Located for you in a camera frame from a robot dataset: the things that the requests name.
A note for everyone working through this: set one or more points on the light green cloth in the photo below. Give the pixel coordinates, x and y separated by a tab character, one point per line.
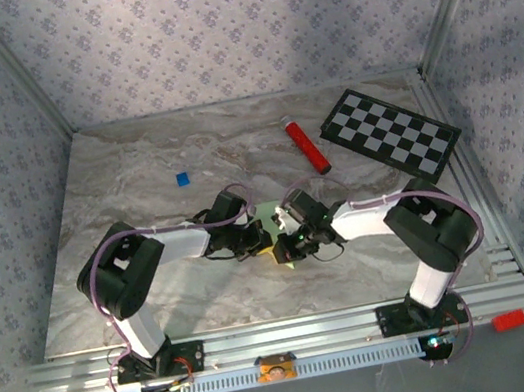
265	213

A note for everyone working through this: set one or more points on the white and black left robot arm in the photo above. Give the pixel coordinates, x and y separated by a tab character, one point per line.
184	242

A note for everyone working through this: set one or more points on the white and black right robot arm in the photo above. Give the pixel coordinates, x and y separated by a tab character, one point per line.
358	224

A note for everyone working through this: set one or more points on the small blue block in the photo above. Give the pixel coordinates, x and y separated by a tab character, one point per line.
182	179

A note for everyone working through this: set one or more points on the red cylindrical tube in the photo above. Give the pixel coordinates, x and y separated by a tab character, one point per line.
306	145

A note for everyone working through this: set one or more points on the orange cartoon face figure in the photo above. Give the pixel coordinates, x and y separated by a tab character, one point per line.
275	368

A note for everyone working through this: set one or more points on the black and white checkerboard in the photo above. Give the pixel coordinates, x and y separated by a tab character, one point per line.
381	121

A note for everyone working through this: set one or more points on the red toy brick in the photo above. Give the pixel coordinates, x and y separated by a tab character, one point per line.
510	321

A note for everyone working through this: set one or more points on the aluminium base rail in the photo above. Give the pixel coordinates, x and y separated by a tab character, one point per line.
291	335

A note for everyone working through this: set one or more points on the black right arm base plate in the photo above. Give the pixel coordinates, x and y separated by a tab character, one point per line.
390	320

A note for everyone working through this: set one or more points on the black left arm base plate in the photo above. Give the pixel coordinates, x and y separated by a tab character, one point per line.
193	355

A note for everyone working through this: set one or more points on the aluminium side rail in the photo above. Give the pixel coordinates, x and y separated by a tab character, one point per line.
430	100

